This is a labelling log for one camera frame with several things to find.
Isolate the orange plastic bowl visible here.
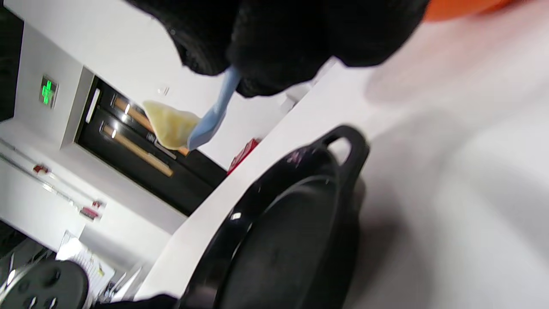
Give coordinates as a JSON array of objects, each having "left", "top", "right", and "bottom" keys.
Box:
[{"left": 422, "top": 0, "right": 517, "bottom": 23}]

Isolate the person's right hand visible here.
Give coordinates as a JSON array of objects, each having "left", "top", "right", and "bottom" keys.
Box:
[{"left": 124, "top": 0, "right": 430, "bottom": 98}]

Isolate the black frying pan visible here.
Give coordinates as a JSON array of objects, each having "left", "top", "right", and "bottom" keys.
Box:
[{"left": 178, "top": 124, "right": 371, "bottom": 309}]

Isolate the green lit wall sign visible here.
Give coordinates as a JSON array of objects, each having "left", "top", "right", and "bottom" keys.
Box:
[{"left": 39, "top": 76, "right": 59, "bottom": 109}]

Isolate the grey tracking controller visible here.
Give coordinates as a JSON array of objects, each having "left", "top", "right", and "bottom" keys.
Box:
[{"left": 0, "top": 260, "right": 89, "bottom": 309}]

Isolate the red fire extinguisher cabinet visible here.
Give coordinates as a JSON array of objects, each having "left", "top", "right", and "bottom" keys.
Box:
[{"left": 226, "top": 138, "right": 261, "bottom": 175}]

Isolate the pale yellow dumpling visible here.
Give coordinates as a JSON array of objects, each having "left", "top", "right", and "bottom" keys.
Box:
[{"left": 142, "top": 100, "right": 202, "bottom": 151}]

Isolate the wooden door handle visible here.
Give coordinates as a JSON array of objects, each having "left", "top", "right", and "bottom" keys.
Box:
[
  {"left": 101, "top": 124, "right": 175, "bottom": 178},
  {"left": 112, "top": 96, "right": 190, "bottom": 157}
]

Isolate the blue dessert shovel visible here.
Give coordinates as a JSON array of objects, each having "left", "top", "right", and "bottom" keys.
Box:
[{"left": 187, "top": 66, "right": 242, "bottom": 151}]

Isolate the black glass door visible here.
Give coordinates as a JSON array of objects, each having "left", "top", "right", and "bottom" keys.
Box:
[{"left": 74, "top": 76, "right": 228, "bottom": 216}]

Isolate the person's left hand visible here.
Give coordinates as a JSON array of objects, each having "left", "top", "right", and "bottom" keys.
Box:
[{"left": 92, "top": 294, "right": 181, "bottom": 309}]

